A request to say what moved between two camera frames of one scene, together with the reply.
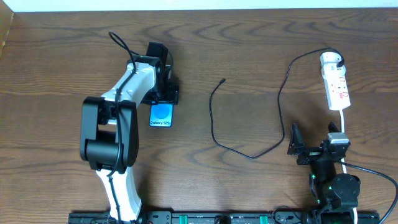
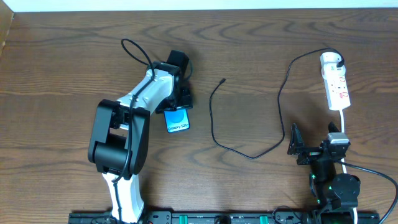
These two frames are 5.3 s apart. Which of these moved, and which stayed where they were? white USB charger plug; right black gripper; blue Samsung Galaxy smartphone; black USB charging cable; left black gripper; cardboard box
Moved: blue Samsung Galaxy smartphone; left black gripper
Stayed: black USB charging cable; white USB charger plug; right black gripper; cardboard box
